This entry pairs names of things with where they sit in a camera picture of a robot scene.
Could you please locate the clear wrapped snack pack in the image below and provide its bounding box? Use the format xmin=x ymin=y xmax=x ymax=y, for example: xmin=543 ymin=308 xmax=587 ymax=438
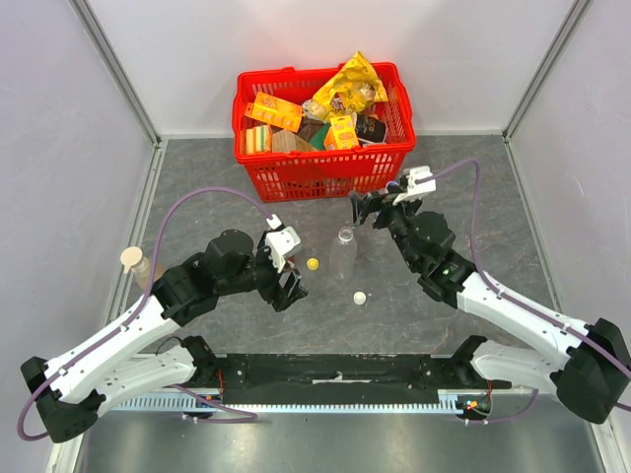
xmin=303 ymin=99 xmax=328 ymax=122

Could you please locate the beige bottle round cap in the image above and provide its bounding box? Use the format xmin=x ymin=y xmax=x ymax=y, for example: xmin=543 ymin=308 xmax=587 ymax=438
xmin=119 ymin=246 xmax=151 ymax=290

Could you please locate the orange box right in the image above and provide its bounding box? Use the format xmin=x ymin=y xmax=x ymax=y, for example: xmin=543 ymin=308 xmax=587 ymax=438
xmin=323 ymin=115 xmax=360 ymax=151

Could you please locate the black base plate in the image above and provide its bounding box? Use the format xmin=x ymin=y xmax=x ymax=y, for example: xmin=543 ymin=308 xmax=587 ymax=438
xmin=209 ymin=354 xmax=490 ymax=404

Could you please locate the wooden block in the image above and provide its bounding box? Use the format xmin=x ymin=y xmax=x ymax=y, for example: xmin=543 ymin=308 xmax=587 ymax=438
xmin=271 ymin=130 xmax=317 ymax=154

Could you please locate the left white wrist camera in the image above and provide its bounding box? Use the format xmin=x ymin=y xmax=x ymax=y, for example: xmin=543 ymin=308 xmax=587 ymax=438
xmin=263 ymin=214 xmax=302 ymax=273

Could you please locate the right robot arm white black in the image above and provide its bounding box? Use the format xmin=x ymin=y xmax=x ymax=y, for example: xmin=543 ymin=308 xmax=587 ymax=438
xmin=348 ymin=191 xmax=630 ymax=424

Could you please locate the green package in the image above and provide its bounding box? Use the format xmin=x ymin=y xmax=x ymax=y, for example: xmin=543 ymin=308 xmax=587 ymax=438
xmin=310 ymin=123 xmax=330 ymax=151

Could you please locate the orange box left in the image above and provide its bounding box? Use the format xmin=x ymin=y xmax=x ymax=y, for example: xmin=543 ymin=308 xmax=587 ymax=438
xmin=245 ymin=92 xmax=303 ymax=133

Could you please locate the clear bottle blue cap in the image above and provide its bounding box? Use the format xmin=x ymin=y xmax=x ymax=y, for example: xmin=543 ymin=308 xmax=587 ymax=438
xmin=386 ymin=181 xmax=401 ymax=194

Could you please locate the orange box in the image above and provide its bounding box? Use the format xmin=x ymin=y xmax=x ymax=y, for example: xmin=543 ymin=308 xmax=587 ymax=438
xmin=245 ymin=92 xmax=303 ymax=133
xmin=323 ymin=115 xmax=360 ymax=151

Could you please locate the small white bottle cap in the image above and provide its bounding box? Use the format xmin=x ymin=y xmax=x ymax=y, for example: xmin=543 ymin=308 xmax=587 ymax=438
xmin=353 ymin=292 xmax=367 ymax=305

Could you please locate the white cable duct rail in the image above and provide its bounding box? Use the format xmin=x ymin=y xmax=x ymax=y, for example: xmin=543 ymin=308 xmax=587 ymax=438
xmin=113 ymin=391 xmax=464 ymax=415

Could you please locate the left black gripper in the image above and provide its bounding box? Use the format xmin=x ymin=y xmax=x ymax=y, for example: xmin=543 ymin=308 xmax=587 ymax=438
xmin=218 ymin=231 xmax=308 ymax=311

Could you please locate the clear plastic bottle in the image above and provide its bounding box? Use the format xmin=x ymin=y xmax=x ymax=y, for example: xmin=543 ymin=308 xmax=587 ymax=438
xmin=329 ymin=226 xmax=358 ymax=281

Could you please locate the striped sponge pack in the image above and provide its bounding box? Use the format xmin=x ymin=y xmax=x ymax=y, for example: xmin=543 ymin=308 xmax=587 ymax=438
xmin=245 ymin=124 xmax=272 ymax=155

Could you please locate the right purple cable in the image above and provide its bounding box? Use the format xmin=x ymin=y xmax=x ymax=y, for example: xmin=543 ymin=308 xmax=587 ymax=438
xmin=431 ymin=158 xmax=631 ymax=425

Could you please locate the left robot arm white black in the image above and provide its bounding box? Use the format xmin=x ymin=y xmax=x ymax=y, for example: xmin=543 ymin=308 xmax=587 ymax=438
xmin=21 ymin=227 xmax=308 ymax=443

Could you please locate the red plastic shopping basket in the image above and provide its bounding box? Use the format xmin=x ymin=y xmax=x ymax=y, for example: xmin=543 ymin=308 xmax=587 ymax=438
xmin=232 ymin=62 xmax=416 ymax=202

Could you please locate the yellow snack bag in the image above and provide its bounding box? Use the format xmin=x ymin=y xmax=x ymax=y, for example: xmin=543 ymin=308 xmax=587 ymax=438
xmin=311 ymin=51 xmax=388 ymax=122

